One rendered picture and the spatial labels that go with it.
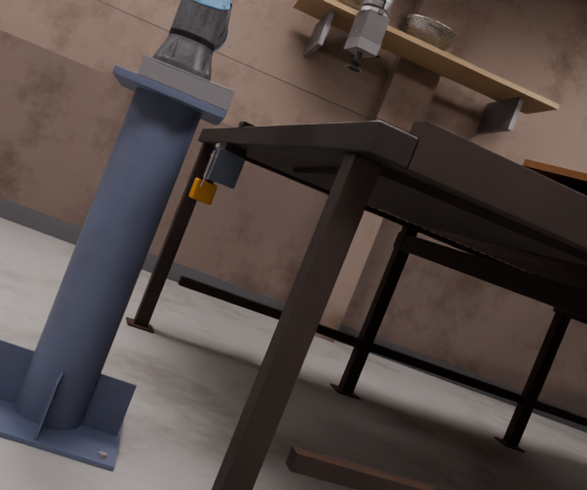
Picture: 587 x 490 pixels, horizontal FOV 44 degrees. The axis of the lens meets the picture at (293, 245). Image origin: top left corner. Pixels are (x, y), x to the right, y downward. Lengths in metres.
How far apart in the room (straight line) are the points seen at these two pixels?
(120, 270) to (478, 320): 3.94
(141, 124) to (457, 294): 3.85
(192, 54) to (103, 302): 0.63
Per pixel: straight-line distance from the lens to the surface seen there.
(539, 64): 5.55
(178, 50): 1.80
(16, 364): 1.94
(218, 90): 1.72
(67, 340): 1.82
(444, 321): 5.32
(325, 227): 1.37
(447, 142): 1.36
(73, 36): 4.97
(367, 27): 1.98
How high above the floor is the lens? 0.70
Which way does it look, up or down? 2 degrees down
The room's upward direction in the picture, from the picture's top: 22 degrees clockwise
